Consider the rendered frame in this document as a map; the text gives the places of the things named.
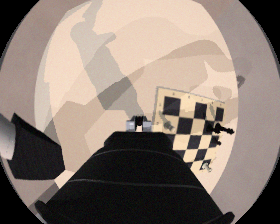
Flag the black chess piece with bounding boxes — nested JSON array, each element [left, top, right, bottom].
[[215, 123, 235, 135]]

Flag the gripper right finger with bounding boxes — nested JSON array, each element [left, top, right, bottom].
[[142, 116, 152, 132]]

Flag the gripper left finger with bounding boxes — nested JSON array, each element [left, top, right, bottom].
[[126, 116, 137, 132]]

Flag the black and cream chessboard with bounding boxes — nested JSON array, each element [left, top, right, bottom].
[[152, 88, 227, 174]]

